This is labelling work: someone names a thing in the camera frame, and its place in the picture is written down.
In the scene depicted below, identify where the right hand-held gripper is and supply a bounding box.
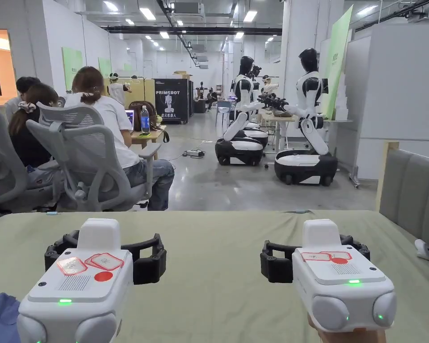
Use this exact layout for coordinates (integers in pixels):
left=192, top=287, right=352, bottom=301
left=260, top=219, right=397, bottom=331

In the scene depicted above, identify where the dark blue garment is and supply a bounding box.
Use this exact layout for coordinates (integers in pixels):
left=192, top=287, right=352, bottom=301
left=0, top=293, right=22, bottom=343

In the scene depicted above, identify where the small wooden table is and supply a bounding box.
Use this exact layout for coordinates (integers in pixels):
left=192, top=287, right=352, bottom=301
left=124, top=100, right=169, bottom=160

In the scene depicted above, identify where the pale blue chair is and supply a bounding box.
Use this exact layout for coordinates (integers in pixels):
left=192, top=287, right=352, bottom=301
left=216, top=100, right=234, bottom=126

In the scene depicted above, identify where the wooden work table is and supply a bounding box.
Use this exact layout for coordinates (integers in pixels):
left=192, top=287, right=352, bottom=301
left=259, top=94, right=298, bottom=155

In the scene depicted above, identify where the person's right hand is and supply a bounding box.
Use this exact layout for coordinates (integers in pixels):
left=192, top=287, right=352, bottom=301
left=307, top=316, right=387, bottom=343

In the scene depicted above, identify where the grey mesh office chair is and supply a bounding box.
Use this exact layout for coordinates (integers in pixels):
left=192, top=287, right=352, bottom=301
left=25, top=101, right=162, bottom=212
left=0, top=85, right=56, bottom=222

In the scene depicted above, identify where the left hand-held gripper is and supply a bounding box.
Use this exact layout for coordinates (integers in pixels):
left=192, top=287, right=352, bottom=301
left=17, top=218, right=168, bottom=343

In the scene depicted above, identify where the white black humanoid robot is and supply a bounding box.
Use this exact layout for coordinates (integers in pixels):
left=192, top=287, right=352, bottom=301
left=244, top=65, right=270, bottom=149
left=214, top=55, right=265, bottom=167
left=273, top=48, right=339, bottom=187

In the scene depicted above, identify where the black printed cabinet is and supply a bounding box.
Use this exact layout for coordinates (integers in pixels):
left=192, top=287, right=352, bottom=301
left=153, top=78, right=194, bottom=125

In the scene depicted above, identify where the bed with pale green sheet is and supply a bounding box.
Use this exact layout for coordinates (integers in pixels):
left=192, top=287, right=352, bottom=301
left=0, top=210, right=429, bottom=343

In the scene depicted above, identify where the grey padded headboard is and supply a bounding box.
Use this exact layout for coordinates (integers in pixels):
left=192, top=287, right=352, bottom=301
left=376, top=141, right=429, bottom=248

